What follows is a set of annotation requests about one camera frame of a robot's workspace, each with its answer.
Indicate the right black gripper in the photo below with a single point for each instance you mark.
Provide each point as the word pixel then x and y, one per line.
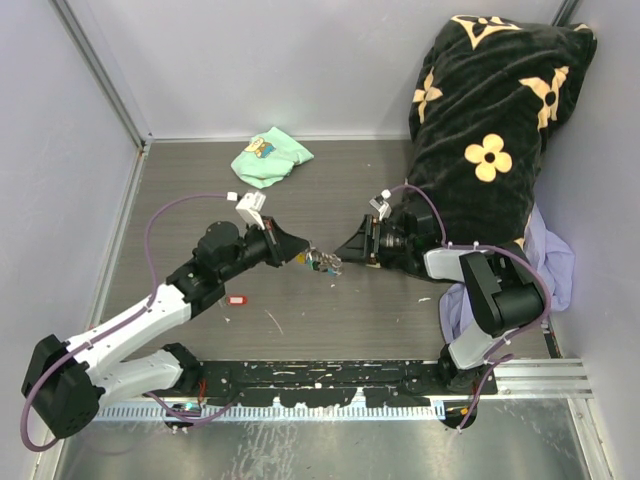
pixel 367 235

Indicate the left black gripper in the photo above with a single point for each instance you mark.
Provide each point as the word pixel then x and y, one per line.
pixel 281 245

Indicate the blue handled key ring organizer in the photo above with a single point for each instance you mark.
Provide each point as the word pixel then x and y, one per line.
pixel 320 261

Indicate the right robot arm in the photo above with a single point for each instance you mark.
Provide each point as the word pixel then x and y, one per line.
pixel 504 295

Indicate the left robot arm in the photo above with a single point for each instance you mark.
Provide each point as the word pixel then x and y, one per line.
pixel 68 382

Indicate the red key tag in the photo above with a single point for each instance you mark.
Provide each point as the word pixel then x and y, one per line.
pixel 236 300

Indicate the mint green cloth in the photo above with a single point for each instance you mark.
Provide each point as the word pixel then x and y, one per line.
pixel 269 158

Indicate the lavender cloth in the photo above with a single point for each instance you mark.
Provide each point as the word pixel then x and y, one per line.
pixel 547 252

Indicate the black floral blanket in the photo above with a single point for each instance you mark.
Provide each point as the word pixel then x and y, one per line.
pixel 489 96

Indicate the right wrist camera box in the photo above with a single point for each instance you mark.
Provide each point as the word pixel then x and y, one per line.
pixel 381 205

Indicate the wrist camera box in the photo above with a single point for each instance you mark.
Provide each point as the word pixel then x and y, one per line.
pixel 249 209
pixel 381 205

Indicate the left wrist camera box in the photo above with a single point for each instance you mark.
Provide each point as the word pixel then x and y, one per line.
pixel 249 209

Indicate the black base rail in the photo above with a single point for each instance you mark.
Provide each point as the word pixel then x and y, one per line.
pixel 321 384

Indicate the aluminium corner post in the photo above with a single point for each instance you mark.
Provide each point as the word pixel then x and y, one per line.
pixel 80 23

